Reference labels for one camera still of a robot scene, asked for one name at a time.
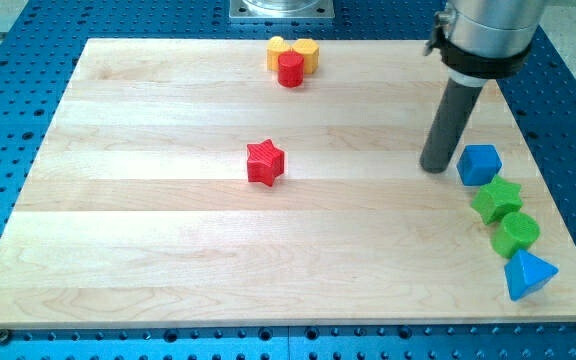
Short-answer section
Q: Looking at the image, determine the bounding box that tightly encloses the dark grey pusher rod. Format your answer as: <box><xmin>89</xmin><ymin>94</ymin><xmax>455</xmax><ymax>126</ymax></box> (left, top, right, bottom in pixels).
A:
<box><xmin>419</xmin><ymin>78</ymin><xmax>483</xmax><ymax>173</ymax></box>

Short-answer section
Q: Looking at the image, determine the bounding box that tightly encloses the red star block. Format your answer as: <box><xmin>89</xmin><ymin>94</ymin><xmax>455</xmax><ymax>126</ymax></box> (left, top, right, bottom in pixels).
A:
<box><xmin>246</xmin><ymin>139</ymin><xmax>285</xmax><ymax>187</ymax></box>

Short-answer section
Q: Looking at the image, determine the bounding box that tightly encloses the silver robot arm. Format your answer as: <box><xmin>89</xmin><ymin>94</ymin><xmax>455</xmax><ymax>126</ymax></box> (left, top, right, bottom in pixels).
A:
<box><xmin>419</xmin><ymin>0</ymin><xmax>548</xmax><ymax>173</ymax></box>

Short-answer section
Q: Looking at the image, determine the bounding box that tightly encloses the blue cube block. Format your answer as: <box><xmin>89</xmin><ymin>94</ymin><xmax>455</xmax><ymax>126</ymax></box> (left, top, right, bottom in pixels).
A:
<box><xmin>457</xmin><ymin>144</ymin><xmax>502</xmax><ymax>186</ymax></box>

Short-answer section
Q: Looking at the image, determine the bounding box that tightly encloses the green star block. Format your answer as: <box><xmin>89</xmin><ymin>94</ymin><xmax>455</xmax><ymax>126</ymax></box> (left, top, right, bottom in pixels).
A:
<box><xmin>471</xmin><ymin>175</ymin><xmax>523</xmax><ymax>225</ymax></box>

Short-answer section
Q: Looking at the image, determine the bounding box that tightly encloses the green cylinder block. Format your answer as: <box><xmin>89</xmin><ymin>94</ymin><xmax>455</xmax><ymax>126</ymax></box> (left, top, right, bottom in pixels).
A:
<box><xmin>491</xmin><ymin>212</ymin><xmax>541</xmax><ymax>259</ymax></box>

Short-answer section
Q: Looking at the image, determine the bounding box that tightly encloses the yellow hexagon block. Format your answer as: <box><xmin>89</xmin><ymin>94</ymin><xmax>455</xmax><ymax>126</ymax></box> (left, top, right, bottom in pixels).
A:
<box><xmin>292</xmin><ymin>38</ymin><xmax>319</xmax><ymax>74</ymax></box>

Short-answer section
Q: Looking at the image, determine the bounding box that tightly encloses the red cylinder block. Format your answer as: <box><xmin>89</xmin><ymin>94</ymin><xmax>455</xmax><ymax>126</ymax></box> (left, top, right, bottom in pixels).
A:
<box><xmin>278</xmin><ymin>51</ymin><xmax>304</xmax><ymax>88</ymax></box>

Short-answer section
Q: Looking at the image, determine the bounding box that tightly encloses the blue triangular block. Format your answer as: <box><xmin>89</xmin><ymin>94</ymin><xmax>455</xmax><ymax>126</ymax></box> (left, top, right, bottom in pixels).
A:
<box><xmin>504</xmin><ymin>250</ymin><xmax>559</xmax><ymax>301</ymax></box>

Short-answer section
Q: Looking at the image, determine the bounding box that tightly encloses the yellow heart block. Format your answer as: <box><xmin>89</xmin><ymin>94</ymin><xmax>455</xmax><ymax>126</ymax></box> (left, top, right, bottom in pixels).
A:
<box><xmin>266</xmin><ymin>36</ymin><xmax>291</xmax><ymax>71</ymax></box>

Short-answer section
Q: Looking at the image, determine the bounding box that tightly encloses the light wooden board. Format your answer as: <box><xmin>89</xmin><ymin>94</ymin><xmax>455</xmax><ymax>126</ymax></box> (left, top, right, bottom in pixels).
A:
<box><xmin>0</xmin><ymin>38</ymin><xmax>576</xmax><ymax>329</ymax></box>

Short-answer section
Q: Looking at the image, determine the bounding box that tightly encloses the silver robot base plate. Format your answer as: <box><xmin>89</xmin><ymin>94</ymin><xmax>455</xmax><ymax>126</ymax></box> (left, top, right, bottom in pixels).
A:
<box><xmin>229</xmin><ymin>0</ymin><xmax>335</xmax><ymax>20</ymax></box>

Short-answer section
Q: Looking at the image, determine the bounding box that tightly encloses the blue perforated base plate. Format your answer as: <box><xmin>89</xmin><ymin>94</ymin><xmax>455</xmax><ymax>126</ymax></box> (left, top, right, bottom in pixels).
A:
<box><xmin>0</xmin><ymin>1</ymin><xmax>576</xmax><ymax>359</ymax></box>

